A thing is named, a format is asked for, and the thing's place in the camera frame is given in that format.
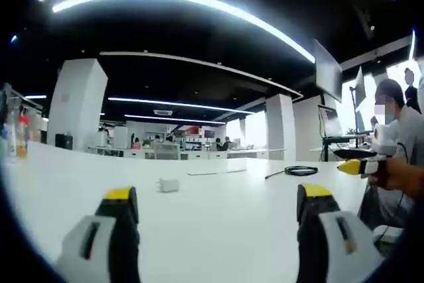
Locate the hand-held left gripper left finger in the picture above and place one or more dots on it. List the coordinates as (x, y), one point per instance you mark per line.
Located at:
(79, 246)

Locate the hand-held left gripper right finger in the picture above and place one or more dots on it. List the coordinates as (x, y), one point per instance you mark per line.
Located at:
(348, 250)

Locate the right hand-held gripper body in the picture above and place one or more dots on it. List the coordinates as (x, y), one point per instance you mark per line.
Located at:
(384, 145)

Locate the white charger adapter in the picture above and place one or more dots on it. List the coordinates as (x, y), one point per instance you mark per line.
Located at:
(169, 186)

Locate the white desk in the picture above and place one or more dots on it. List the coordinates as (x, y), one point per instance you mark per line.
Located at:
(212, 223)

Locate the person's right hand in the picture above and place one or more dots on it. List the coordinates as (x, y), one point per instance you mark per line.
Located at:
(397, 177)

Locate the person's upper body grey shirt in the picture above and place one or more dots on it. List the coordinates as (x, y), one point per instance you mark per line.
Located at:
(409, 124)

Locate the open laptop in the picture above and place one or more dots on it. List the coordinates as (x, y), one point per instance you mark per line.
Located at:
(329, 124)

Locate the small tilted monitor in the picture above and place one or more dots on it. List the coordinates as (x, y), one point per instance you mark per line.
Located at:
(360, 84)

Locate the narrow white pillar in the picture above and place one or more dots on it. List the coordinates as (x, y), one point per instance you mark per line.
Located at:
(281, 127)

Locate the large dark monitor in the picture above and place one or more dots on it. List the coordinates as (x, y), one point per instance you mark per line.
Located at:
(328, 71)

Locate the black box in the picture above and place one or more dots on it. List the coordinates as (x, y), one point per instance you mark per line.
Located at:
(63, 141)

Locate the clear bottle orange liquid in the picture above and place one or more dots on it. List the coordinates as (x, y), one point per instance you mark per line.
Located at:
(21, 137)

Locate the wide white pillar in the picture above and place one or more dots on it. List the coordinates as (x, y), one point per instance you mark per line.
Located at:
(77, 104)

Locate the straight ceiling light strip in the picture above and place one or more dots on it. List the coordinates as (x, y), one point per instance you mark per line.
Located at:
(179, 104)

